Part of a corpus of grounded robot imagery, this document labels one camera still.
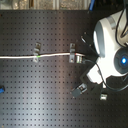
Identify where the right metal cable clip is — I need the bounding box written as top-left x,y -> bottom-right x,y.
69,43 -> 75,63

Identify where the white cable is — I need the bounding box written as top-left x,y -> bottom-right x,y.
0,52 -> 86,61

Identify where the blue object at left edge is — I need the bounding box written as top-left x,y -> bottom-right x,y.
0,85 -> 5,95

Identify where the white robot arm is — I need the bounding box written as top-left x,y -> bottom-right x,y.
76,9 -> 128,100

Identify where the metal cable clip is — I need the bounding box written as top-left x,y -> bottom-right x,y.
69,43 -> 75,63
33,42 -> 41,63

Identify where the blue object at top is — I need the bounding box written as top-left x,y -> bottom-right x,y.
89,0 -> 95,11

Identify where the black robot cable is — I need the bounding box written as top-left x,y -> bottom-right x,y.
85,58 -> 128,94

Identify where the left metal cable clip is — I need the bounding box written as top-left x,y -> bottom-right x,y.
33,42 -> 41,63

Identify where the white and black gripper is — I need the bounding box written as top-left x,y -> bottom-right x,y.
72,55 -> 107,98

